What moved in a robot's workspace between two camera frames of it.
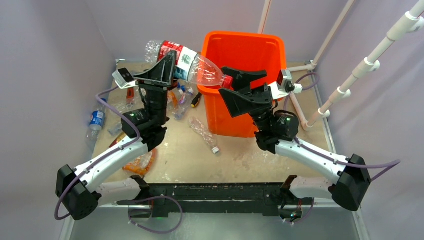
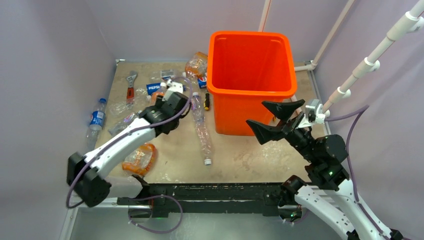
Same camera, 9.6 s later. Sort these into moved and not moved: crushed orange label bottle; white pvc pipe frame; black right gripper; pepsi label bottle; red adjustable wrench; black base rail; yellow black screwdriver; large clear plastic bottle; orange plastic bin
Moved: orange plastic bin; large clear plastic bottle; yellow black screwdriver; black right gripper
Not moved: black base rail; red adjustable wrench; pepsi label bottle; white pvc pipe frame; crushed orange label bottle
